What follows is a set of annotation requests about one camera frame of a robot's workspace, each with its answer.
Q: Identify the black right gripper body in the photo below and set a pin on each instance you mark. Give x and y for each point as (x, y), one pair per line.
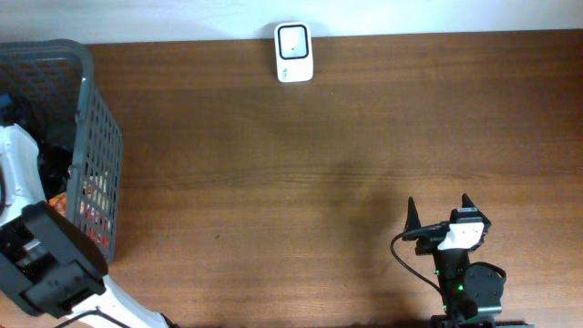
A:
(430, 237)

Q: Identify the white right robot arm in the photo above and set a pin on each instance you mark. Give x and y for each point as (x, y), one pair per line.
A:
(471, 292)

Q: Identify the grey plastic lattice basket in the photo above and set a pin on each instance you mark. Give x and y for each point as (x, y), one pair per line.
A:
(48, 88)

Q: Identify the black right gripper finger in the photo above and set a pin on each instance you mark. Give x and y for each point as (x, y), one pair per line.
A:
(467, 203)
(412, 222)

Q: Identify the yellow snack bag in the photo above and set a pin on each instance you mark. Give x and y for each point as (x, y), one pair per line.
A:
(94, 208)

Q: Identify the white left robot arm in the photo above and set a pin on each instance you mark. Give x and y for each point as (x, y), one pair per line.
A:
(48, 266)

